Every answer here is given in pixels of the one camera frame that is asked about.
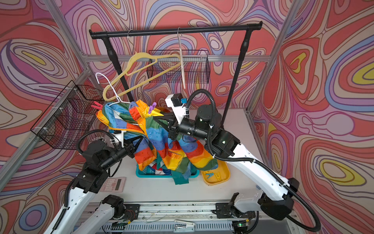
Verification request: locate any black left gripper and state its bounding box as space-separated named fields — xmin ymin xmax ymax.
xmin=99 ymin=135 xmax=143 ymax=173

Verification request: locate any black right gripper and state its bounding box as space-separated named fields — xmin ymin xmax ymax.
xmin=154 ymin=112 xmax=211 ymax=141

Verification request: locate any purple clothespin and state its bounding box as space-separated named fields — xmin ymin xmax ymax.
xmin=148 ymin=102 xmax=157 ymax=115

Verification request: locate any multicolour patchwork jacket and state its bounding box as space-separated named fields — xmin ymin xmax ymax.
xmin=96 ymin=100 xmax=218 ymax=175

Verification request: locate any white wire hanger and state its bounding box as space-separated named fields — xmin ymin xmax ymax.
xmin=95 ymin=72 xmax=130 ymax=106

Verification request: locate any red clothespin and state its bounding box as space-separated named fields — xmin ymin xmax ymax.
xmin=91 ymin=101 xmax=103 ymax=110

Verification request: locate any wooden hanger gold hook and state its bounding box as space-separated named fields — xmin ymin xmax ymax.
xmin=102 ymin=29 xmax=182 ymax=102

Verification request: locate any silver hook hanger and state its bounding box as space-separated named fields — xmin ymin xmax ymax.
xmin=177 ymin=27 xmax=186 ymax=89

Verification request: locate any teal green jacket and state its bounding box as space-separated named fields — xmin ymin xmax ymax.
xmin=171 ymin=171 xmax=191 ymax=185

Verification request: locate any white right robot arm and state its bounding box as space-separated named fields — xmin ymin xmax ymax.
xmin=154 ymin=89 xmax=321 ymax=233

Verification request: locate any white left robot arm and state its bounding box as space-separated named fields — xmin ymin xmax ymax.
xmin=45 ymin=129 xmax=144 ymax=234

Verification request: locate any teal plastic basket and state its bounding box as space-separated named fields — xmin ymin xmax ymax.
xmin=135 ymin=163 xmax=200 ymax=179

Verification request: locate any pink calculator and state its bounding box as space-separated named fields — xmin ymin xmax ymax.
xmin=100 ymin=177 xmax=126 ymax=193

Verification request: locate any yellow plastic tray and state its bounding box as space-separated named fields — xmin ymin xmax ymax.
xmin=201 ymin=160 xmax=231 ymax=186

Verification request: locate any black clothes rack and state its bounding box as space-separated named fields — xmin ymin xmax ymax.
xmin=89 ymin=21 xmax=263 ymax=125

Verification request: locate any small black wire basket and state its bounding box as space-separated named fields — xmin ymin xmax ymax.
xmin=147 ymin=48 xmax=210 ymax=84

